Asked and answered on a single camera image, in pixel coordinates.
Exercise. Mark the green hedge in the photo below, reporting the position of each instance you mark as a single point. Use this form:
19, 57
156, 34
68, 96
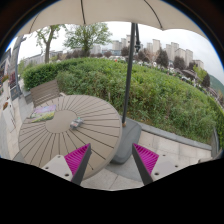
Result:
153, 97

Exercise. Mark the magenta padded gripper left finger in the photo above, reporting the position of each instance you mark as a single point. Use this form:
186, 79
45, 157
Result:
72, 166

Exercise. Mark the round slatted wooden table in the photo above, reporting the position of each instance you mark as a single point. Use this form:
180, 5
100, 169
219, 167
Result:
39, 142

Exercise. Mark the small grey computer mouse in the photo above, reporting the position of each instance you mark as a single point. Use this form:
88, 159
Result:
75, 123

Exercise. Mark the dark umbrella pole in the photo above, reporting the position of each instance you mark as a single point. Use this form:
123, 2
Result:
129, 71

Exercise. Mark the beige patio umbrella canopy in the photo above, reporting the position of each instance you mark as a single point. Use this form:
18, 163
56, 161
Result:
154, 13

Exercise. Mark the grey umbrella base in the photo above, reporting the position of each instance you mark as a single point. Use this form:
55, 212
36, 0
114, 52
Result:
130, 134

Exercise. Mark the brown slatted chair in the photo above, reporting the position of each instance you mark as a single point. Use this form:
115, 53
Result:
45, 92

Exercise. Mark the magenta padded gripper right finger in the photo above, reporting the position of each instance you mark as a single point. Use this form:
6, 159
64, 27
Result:
152, 166

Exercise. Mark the colourful magazine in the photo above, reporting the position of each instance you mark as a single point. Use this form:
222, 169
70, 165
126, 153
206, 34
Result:
43, 113

